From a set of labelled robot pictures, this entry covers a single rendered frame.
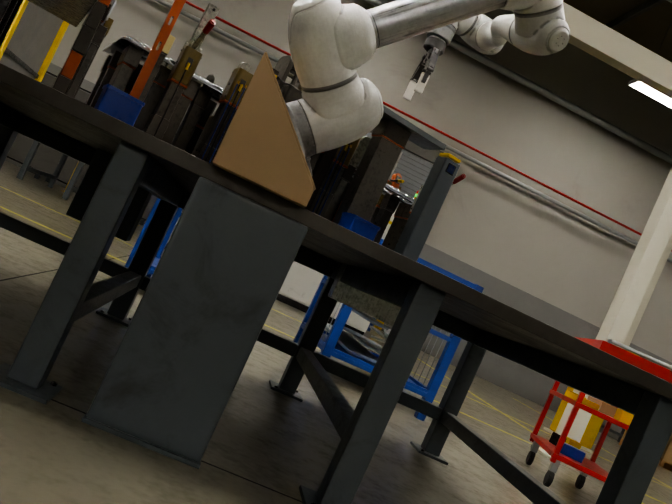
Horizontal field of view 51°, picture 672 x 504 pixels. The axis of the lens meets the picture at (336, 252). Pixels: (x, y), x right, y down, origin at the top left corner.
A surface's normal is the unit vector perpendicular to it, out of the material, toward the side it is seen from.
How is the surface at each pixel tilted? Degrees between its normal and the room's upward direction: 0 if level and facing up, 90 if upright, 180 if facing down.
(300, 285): 90
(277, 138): 90
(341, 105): 106
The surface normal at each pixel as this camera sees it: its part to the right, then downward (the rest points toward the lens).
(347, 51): 0.36, 0.47
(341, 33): 0.30, 0.26
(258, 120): 0.15, 0.02
